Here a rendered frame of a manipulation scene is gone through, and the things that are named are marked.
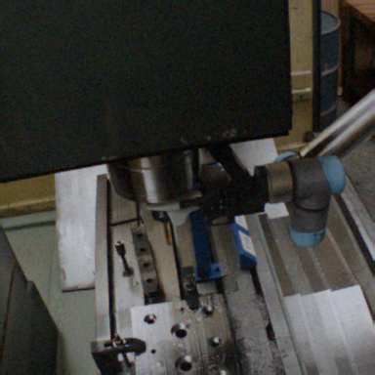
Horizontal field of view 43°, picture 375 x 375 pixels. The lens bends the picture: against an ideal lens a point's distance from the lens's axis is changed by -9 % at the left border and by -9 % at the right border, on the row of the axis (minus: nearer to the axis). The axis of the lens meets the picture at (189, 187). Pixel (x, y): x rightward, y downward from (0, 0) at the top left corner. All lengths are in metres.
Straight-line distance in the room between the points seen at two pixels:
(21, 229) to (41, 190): 0.20
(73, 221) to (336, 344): 1.08
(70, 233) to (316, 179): 1.21
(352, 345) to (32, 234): 1.40
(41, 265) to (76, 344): 0.47
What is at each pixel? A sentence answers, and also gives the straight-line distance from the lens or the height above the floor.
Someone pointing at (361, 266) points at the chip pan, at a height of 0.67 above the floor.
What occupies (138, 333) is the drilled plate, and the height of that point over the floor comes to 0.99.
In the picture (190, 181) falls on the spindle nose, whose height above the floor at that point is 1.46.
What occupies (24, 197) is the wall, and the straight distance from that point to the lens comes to 2.22.
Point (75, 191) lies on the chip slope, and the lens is 1.99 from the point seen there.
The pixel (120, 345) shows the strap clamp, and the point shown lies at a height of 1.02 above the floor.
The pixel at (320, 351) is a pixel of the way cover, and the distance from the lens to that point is 1.45.
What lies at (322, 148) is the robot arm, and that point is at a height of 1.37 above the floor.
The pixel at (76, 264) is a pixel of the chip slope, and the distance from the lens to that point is 1.87.
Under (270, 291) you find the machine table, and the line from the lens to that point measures 1.37.
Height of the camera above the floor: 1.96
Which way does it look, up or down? 38 degrees down
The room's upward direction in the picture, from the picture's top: 8 degrees counter-clockwise
